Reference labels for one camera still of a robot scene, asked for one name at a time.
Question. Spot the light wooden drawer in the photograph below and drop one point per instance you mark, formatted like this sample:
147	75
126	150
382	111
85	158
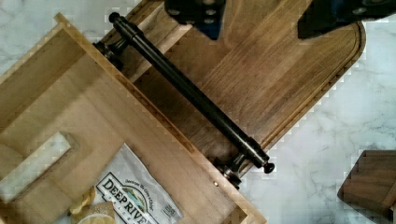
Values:
64	84

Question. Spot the black metal drawer handle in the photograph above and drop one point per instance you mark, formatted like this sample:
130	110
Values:
248	148

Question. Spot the dark wooden block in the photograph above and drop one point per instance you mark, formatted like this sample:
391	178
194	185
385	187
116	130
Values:
369	187

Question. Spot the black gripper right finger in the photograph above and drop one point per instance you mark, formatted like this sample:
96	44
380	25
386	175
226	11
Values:
324	16

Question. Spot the Deep River chips bag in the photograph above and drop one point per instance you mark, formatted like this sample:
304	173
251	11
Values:
126	193

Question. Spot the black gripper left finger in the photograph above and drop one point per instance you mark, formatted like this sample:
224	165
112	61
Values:
204	15

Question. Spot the dark wooden cutting board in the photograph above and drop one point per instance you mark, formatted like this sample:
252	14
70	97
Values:
258	72

